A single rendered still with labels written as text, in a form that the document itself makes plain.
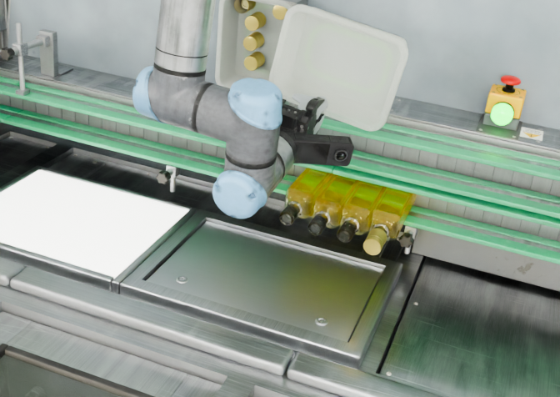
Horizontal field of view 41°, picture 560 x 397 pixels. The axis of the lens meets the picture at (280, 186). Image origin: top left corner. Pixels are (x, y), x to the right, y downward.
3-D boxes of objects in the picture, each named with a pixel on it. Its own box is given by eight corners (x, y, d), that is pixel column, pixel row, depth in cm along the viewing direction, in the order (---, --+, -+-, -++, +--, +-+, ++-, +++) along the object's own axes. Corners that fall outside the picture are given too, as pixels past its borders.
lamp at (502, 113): (489, 120, 155) (487, 124, 153) (493, 99, 153) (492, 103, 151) (511, 124, 154) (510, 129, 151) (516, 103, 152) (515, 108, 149)
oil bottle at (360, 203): (363, 190, 165) (335, 233, 147) (367, 167, 163) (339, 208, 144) (388, 197, 164) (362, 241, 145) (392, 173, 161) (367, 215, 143)
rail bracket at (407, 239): (405, 233, 166) (391, 263, 155) (410, 206, 163) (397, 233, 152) (422, 238, 165) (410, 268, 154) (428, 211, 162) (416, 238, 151)
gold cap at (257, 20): (252, 10, 170) (244, 13, 166) (267, 13, 169) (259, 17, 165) (251, 25, 171) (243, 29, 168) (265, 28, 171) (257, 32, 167)
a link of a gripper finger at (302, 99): (303, 77, 136) (284, 98, 129) (333, 87, 135) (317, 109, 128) (300, 93, 138) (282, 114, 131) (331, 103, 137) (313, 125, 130)
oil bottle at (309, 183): (313, 177, 168) (279, 218, 150) (316, 153, 166) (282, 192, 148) (337, 183, 167) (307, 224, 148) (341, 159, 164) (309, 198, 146)
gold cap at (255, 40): (251, 30, 172) (243, 34, 168) (265, 33, 171) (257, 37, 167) (249, 45, 173) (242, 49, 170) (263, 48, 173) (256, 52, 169)
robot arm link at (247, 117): (197, 84, 103) (193, 153, 109) (272, 106, 100) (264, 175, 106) (222, 63, 109) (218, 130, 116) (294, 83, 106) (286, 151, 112)
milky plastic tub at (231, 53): (229, 78, 180) (213, 88, 173) (235, -17, 170) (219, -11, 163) (297, 92, 176) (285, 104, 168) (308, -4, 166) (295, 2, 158)
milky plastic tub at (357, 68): (304, -8, 137) (287, 0, 129) (422, 32, 132) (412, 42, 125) (281, 81, 145) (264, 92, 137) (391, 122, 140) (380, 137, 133)
